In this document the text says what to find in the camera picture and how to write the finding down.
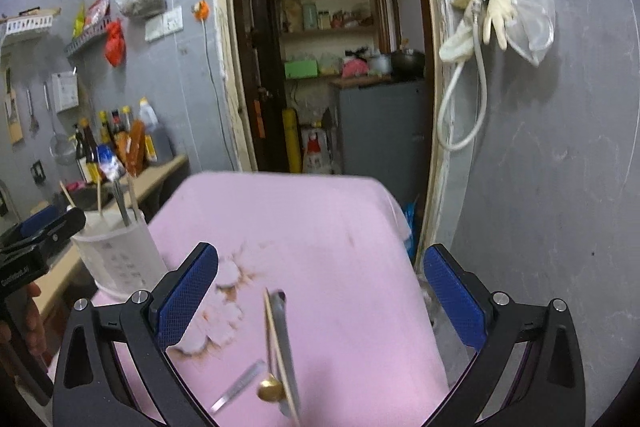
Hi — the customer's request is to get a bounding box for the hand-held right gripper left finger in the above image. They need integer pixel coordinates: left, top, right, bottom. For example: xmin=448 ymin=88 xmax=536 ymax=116
xmin=52 ymin=242 xmax=221 ymax=427

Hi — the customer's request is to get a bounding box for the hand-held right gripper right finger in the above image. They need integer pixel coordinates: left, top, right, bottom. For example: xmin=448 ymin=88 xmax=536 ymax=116
xmin=422 ymin=243 xmax=587 ymax=427

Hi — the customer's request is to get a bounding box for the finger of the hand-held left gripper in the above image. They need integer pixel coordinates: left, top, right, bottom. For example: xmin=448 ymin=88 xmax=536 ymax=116
xmin=0 ymin=207 xmax=87 ymax=259
xmin=19 ymin=206 xmax=58 ymax=235

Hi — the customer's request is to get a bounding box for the silver fork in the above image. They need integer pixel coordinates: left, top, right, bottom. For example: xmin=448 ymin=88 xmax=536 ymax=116
xmin=111 ymin=177 xmax=126 ymax=227

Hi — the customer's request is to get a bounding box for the white plastic utensil holder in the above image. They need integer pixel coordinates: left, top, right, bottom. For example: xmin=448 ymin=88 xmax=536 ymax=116
xmin=70 ymin=207 xmax=168 ymax=303

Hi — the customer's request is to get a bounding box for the gold spoon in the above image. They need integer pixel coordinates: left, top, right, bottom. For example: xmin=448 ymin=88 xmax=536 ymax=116
xmin=256 ymin=373 xmax=285 ymax=404

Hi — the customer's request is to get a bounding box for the person's left hand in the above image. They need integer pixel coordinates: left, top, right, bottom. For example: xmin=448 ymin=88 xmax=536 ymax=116
xmin=22 ymin=283 xmax=49 ymax=359

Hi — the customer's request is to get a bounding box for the black wok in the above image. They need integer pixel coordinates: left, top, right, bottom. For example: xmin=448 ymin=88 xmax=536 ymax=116
xmin=65 ymin=187 xmax=131 ymax=212

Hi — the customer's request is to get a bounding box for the hanging metal strainer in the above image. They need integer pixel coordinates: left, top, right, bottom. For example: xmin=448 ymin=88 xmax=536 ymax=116
xmin=42 ymin=82 xmax=76 ymax=165

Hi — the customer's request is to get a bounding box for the row of condiment bottles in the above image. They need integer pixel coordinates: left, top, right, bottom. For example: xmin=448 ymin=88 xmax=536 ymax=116
xmin=72 ymin=104 xmax=146 ymax=185

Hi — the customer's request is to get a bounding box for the blue plastic bag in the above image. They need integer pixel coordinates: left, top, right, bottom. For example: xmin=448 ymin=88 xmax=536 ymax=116
xmin=402 ymin=199 xmax=418 ymax=258

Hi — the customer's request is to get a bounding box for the wooden cutting board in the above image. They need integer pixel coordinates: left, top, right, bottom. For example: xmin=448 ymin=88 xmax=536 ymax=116
xmin=0 ymin=57 xmax=25 ymax=146

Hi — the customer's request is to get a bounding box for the wooden kitchen counter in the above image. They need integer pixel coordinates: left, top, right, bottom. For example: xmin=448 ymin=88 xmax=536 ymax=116
xmin=30 ymin=154 xmax=190 ymax=323

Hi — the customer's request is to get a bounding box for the hanging metal peeler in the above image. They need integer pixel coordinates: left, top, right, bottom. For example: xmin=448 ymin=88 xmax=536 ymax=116
xmin=25 ymin=88 xmax=40 ymax=135

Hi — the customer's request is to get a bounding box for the large oil jug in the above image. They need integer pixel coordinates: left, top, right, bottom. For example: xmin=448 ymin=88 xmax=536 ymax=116
xmin=137 ymin=96 xmax=173 ymax=162

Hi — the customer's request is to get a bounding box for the pink floral table cloth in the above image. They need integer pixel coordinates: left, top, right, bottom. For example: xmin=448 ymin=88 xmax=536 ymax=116
xmin=92 ymin=172 xmax=451 ymax=427

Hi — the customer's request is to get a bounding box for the grey cabinet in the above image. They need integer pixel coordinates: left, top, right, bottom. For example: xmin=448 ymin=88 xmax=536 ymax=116
xmin=332 ymin=78 xmax=433 ymax=212

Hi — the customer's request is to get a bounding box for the yellow tube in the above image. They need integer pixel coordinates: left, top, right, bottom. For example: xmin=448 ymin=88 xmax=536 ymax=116
xmin=281 ymin=107 xmax=303 ymax=174

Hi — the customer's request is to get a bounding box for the red plastic bag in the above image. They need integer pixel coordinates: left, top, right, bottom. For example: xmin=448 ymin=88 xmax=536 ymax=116
xmin=103 ymin=19 xmax=126 ymax=68

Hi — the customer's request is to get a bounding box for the white and red bag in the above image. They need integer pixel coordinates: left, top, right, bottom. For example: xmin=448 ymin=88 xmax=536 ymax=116
xmin=301 ymin=124 xmax=333 ymax=175

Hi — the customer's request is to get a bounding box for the red snack packet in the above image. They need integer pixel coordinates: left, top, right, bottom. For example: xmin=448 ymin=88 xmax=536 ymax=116
xmin=84 ymin=0 xmax=111 ymax=28

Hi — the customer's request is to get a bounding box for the black pot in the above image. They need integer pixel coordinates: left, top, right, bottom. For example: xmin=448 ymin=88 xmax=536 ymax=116
xmin=390 ymin=49 xmax=426 ymax=80

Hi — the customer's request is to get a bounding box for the silver pot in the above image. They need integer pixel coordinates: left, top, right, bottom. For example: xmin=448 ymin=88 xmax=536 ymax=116
xmin=367 ymin=54 xmax=393 ymax=76

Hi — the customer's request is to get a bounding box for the dark wooden door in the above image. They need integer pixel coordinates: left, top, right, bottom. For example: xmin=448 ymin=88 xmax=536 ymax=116
xmin=237 ymin=0 xmax=291 ymax=172

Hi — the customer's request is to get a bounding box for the green box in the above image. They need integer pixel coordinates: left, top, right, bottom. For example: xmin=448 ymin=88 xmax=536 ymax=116
xmin=284 ymin=59 xmax=320 ymax=79

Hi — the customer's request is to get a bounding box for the cream rubber glove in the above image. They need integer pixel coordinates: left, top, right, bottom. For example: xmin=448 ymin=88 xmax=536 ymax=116
xmin=482 ymin=0 xmax=518 ymax=50
xmin=439 ymin=0 xmax=493 ymax=64

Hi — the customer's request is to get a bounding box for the clear plastic bag on hook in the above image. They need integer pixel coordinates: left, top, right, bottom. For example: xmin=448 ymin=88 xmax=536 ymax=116
xmin=505 ymin=0 xmax=556 ymax=68

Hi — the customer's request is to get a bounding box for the wooden shelf unit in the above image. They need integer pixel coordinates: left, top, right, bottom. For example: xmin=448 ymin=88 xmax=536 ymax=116
xmin=267 ymin=0 xmax=391 ymax=172

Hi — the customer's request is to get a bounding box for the white wall box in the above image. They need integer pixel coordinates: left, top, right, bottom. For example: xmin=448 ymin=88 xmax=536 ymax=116
xmin=51 ymin=69 xmax=81 ymax=114

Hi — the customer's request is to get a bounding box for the metal wall shelf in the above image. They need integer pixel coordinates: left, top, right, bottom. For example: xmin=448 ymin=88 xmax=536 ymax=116
xmin=65 ymin=21 xmax=112 ymax=58

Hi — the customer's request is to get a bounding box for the white wall rack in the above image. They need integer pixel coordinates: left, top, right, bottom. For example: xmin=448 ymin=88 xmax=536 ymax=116
xmin=0 ymin=7 xmax=62 ymax=40

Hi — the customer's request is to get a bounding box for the worn door frame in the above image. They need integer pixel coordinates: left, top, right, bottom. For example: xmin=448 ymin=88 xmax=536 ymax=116
xmin=210 ymin=0 xmax=476 ymax=268

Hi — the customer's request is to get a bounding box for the thin power cord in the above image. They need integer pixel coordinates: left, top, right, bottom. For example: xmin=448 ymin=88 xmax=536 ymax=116
xmin=202 ymin=19 xmax=226 ymax=118

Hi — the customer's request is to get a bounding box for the white hose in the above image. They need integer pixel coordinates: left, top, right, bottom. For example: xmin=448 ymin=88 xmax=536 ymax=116
xmin=437 ymin=0 xmax=488 ymax=152

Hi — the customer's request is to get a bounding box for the white wall switch plate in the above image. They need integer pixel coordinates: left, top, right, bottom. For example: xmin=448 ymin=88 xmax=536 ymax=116
xmin=144 ymin=6 xmax=184 ymax=42

